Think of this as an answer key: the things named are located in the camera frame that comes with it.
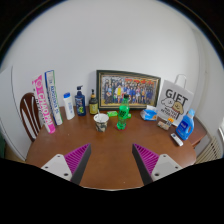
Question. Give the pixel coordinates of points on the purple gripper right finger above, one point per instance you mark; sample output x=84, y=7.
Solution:
x=152, y=166

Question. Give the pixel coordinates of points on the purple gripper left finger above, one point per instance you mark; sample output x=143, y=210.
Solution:
x=70, y=166

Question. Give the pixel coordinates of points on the green plastic soda bottle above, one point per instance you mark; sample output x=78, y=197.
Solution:
x=123, y=113

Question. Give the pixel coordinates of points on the white remote control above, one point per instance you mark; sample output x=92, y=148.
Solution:
x=176, y=139

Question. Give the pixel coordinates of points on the small snack packet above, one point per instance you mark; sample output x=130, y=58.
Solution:
x=163, y=125

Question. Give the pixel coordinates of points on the blue detergent bottle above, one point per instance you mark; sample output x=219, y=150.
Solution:
x=186, y=126

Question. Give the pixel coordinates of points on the blue tissue pack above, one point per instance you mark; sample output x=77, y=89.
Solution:
x=149, y=113

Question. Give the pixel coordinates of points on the patterned paper cup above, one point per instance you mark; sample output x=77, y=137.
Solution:
x=101, y=121

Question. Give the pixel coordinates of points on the green soap box right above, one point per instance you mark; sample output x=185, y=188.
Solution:
x=128, y=115

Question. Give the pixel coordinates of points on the green soap box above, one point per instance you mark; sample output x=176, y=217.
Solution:
x=128, y=115
x=112, y=113

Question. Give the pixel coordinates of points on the white radiator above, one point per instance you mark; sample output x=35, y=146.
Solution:
x=211, y=152

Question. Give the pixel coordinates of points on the green soap box left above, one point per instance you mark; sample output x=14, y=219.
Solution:
x=112, y=113

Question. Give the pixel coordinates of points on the amber pump bottle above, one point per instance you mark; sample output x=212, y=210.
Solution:
x=93, y=104

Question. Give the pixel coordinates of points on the white lotion bottle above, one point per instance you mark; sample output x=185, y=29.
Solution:
x=68, y=104

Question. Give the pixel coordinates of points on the white gift paper bag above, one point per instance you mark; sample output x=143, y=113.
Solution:
x=174, y=101

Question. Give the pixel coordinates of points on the dark blue pump bottle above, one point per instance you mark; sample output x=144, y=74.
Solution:
x=80, y=102

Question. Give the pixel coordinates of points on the brown wooden chair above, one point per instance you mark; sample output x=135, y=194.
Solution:
x=30, y=115

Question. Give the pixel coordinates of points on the pink toothpaste box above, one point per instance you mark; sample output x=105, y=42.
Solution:
x=42, y=104

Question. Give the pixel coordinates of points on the framed group photo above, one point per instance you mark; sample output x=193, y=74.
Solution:
x=111, y=86

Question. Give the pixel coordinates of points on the green white toothpaste box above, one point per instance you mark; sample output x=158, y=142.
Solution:
x=52, y=96

